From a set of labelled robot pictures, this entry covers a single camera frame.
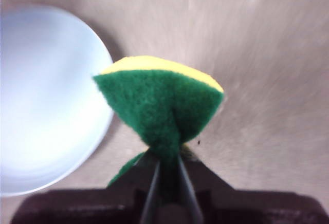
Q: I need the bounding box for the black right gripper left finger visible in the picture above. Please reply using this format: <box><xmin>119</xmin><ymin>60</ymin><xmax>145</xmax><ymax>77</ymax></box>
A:
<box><xmin>10</xmin><ymin>149</ymin><xmax>164</xmax><ymax>224</ymax></box>

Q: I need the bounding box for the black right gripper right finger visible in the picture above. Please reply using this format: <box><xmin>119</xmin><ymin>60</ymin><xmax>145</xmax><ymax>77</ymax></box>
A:
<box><xmin>177</xmin><ymin>148</ymin><xmax>329</xmax><ymax>224</ymax></box>

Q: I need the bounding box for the yellow and green sponge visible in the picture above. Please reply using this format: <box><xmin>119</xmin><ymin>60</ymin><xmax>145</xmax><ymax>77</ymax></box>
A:
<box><xmin>92</xmin><ymin>55</ymin><xmax>225</xmax><ymax>204</ymax></box>

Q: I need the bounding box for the blue round plate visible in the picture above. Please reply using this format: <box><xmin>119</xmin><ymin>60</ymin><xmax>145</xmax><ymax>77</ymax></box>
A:
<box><xmin>0</xmin><ymin>4</ymin><xmax>115</xmax><ymax>197</ymax></box>

